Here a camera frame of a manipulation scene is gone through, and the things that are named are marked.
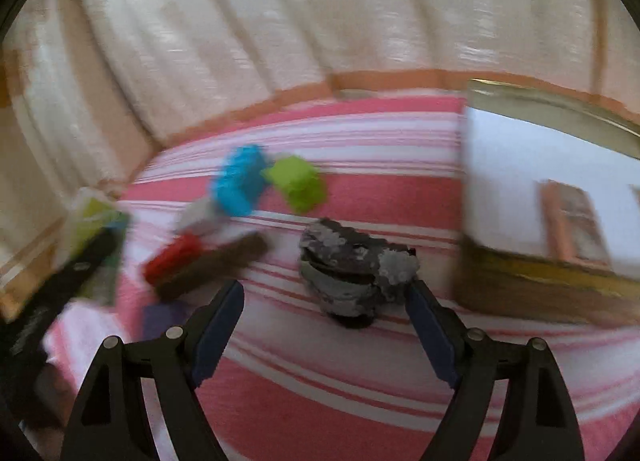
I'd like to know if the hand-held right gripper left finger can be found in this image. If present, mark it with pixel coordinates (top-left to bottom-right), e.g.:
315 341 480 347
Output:
60 280 246 461

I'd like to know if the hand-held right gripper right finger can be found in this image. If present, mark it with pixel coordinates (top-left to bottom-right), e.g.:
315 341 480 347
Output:
404 280 585 461

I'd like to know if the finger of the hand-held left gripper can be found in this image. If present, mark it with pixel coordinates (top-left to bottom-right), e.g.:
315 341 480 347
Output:
35 226 128 317

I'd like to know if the green yellow object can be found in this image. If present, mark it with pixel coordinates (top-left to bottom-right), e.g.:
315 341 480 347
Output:
62 188 131 307

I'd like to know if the red toy brick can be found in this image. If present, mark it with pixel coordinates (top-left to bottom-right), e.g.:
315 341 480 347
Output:
142 233 206 287

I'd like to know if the golden brown tin box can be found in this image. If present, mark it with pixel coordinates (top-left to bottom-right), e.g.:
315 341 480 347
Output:
452 78 640 329

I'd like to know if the white toy block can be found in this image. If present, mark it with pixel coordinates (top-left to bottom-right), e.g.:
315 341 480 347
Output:
175 198 231 237

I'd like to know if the grey camouflage toy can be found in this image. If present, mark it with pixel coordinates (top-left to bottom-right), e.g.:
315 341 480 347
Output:
299 217 420 331

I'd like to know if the green block with ball print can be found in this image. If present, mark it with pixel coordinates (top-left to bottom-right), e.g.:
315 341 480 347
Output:
262 156 328 214

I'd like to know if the purple block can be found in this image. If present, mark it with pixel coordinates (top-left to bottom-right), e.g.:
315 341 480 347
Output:
142 303 188 339

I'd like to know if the brown toy brick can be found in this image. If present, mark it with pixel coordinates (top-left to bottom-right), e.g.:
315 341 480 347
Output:
155 231 271 299

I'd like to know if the blue toy brick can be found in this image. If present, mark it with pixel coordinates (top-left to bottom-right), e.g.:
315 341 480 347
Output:
210 145 273 216

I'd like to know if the pink white striped blanket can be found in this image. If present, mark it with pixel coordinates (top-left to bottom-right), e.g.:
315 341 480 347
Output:
42 91 640 461

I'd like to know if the white printed paper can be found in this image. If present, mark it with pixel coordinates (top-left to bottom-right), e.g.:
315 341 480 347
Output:
460 108 640 274

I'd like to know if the cream floral curtain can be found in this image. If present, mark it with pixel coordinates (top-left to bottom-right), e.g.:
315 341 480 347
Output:
0 0 640 322

